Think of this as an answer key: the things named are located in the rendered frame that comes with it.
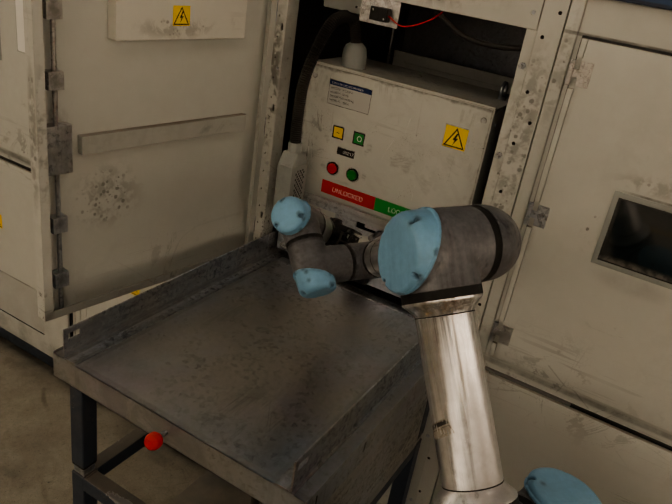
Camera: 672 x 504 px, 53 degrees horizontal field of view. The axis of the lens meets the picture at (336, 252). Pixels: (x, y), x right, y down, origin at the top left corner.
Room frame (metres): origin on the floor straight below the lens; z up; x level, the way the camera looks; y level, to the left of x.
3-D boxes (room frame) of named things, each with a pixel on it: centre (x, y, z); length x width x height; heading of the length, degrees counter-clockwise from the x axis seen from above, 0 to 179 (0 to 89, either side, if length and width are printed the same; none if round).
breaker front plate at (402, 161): (1.60, -0.08, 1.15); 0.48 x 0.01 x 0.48; 63
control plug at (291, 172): (1.64, 0.14, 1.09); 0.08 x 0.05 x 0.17; 153
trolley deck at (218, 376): (1.26, 0.10, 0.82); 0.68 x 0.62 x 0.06; 153
